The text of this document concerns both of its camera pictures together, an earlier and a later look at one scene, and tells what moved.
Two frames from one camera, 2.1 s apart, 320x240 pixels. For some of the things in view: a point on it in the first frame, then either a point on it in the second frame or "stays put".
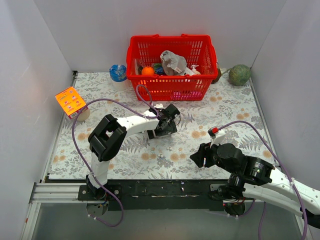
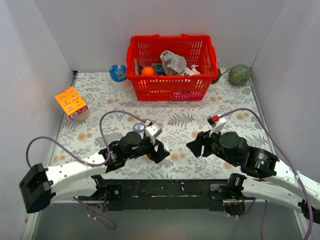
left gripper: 162,132 to 155,150
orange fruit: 148,71 stays put
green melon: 239,75 stays put
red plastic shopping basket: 171,68 stays put
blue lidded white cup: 118,74 stays put
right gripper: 205,158 to 202,146
